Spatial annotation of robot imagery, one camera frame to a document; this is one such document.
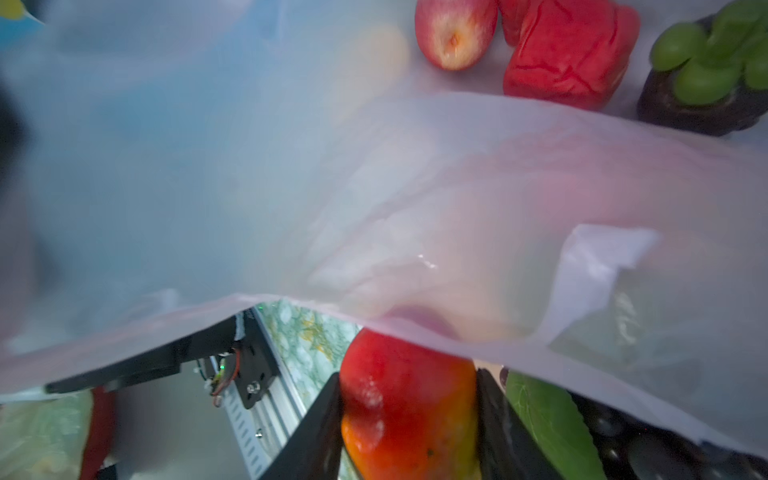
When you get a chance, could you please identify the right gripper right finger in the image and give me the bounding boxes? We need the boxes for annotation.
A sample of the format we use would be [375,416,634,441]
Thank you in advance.
[476,368,563,480]

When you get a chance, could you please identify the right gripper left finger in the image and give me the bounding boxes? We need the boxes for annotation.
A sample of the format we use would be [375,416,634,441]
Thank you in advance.
[260,372,344,480]

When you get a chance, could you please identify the orange red mango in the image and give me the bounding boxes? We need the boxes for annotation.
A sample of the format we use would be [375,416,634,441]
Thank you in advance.
[339,328,481,479]

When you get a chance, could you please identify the dark purple grape bunch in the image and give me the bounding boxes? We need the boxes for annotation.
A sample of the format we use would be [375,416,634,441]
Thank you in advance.
[571,394,767,479]

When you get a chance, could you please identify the pink translucent plastic bag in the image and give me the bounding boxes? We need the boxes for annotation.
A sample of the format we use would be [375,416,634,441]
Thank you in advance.
[1,1,767,455]

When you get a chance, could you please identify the red crinkled strawberry fruit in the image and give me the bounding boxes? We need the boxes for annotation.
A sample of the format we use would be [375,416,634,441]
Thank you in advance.
[499,1,641,111]

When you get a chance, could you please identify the red apple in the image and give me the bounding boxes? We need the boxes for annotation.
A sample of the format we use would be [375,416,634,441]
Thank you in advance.
[414,0,498,71]

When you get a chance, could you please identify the green crinkled fruit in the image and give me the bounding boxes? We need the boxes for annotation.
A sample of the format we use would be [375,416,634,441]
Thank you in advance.
[650,1,767,106]

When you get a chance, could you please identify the green grape leaf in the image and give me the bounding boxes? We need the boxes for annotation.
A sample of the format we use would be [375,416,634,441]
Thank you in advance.
[505,371,606,480]

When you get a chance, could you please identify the dark purple plum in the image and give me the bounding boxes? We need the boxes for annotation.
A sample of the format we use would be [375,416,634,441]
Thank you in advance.
[636,17,768,137]

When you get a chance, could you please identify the aluminium front rail frame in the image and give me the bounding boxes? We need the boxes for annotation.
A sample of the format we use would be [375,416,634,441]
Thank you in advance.
[210,305,306,479]

